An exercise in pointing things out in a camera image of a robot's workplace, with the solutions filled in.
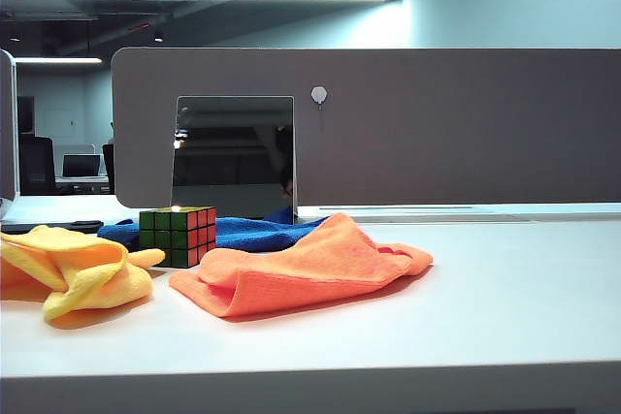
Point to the yellow microfiber rag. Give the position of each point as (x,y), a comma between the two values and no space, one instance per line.
(92,278)

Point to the blue microfiber rag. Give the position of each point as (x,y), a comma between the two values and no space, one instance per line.
(252,234)

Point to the orange microfiber rag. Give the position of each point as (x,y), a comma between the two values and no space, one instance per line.
(310,268)

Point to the Rubik's cube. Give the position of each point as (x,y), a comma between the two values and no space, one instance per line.
(165,239)

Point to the standing rectangular mirror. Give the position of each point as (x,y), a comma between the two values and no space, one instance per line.
(233,157)

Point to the round white adhesive hook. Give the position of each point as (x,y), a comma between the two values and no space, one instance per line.
(318,93)

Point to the wide grey desk partition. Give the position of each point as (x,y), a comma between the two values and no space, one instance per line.
(436,133)

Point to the black office chair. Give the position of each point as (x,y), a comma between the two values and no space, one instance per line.
(108,167)
(35,164)

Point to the black computer monitor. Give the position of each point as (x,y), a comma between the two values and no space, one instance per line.
(81,166)

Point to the black smartphone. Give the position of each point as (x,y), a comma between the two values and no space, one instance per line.
(43,228)

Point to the short ceiling light strip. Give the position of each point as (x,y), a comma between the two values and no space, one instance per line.
(58,60)

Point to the narrow grey desk partition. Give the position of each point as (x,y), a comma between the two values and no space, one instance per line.
(7,133)

